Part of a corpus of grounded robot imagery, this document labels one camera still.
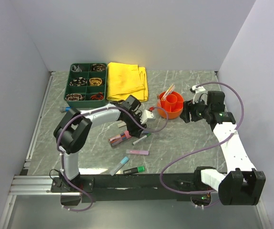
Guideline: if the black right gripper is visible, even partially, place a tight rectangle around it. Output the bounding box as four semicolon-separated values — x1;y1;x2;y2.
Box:
179;96;211;123

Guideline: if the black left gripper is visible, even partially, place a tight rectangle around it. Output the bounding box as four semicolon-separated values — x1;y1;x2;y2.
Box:
123;112;147;138

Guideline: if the orange round divided container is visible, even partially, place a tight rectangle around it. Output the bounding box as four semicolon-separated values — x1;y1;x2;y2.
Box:
157;91;184;119

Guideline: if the orange pen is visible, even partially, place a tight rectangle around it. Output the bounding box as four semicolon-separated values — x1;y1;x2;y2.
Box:
161;84;175;101

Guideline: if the dark blue pen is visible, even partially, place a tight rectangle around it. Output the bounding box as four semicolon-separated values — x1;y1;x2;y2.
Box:
156;94;161;107

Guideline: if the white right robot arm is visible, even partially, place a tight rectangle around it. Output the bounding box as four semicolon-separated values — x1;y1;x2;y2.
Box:
180;86;266;205

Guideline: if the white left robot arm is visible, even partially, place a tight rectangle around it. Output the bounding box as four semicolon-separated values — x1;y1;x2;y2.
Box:
53;95;147;192

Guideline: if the white marker green cap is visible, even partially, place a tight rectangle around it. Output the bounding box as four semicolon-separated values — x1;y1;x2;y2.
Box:
132;133;151;146

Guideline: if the beige eraser block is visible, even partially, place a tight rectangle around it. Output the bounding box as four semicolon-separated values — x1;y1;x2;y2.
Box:
118;122;126;128

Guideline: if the clear tube blue cap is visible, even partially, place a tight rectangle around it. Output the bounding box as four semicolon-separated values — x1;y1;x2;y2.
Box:
110;156;129;176

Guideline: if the black green highlighter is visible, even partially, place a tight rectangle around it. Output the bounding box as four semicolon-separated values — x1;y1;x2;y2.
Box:
123;166;145;175

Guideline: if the orange navy rolled tie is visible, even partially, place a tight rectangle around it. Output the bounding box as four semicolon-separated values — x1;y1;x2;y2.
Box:
90;92;104;101

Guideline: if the yellow folded cloth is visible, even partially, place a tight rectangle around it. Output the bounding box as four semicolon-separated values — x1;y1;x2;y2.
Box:
106;62;149;102

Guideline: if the yellow black rolled tie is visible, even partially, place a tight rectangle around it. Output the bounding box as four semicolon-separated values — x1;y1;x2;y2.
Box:
89;77;103;86

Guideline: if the green compartment tray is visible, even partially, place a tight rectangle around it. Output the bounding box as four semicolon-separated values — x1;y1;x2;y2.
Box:
63;62;108;108

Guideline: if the dark brown rolled tie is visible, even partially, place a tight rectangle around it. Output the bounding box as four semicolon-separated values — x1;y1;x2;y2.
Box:
91;63;106;72

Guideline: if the black white rolled tie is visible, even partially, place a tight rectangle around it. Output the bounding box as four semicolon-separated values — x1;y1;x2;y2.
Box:
69;77;87;87

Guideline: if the blue grey cylinder object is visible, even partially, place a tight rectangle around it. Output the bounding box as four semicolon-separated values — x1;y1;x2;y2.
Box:
60;107;71;113

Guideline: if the grey rolled item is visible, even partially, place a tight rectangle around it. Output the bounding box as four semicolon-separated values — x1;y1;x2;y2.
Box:
71;65;82;73

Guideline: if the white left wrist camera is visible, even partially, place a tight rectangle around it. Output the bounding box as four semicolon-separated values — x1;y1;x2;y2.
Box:
141;110;155;124

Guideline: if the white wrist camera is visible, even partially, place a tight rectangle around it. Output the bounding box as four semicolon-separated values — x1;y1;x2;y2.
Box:
141;110;155;124
190;85;206;104

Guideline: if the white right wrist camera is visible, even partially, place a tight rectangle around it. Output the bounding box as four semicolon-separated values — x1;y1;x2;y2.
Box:
190;85;206;104

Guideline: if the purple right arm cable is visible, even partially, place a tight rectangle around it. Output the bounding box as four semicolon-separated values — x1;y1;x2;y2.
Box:
160;82;244;208

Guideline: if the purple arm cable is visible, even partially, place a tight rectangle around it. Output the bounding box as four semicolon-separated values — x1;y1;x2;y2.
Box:
160;82;244;208
56;106;170;212

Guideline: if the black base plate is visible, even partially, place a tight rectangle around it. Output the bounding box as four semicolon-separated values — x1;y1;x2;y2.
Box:
50;173;221;203

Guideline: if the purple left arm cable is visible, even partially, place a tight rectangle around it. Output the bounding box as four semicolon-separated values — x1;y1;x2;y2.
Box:
56;106;170;212

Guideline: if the aluminium rail frame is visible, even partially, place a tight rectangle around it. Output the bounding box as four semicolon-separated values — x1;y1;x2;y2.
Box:
0;71;271;229

